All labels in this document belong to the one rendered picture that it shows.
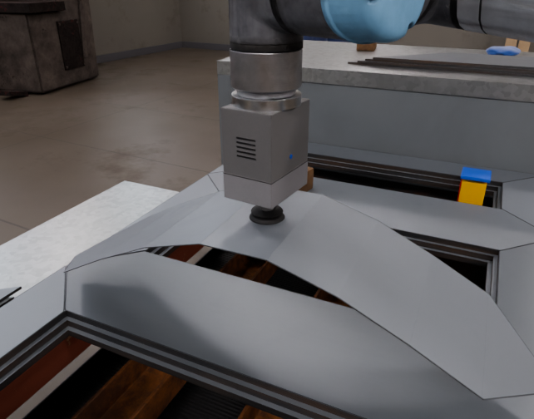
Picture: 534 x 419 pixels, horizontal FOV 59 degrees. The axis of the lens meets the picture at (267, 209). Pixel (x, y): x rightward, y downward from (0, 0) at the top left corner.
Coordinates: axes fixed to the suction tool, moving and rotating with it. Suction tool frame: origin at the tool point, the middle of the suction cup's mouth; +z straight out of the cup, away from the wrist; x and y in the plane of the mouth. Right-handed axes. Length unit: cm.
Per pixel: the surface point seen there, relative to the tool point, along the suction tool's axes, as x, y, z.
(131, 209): -58, -29, 25
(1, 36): -541, -288, 30
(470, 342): 24.7, -0.6, 7.4
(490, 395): 27.7, 4.5, 8.6
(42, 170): -286, -146, 98
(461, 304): 22.6, -5.7, 6.7
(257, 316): -2.4, -1.1, 15.7
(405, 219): 6.5, -41.5, 15.6
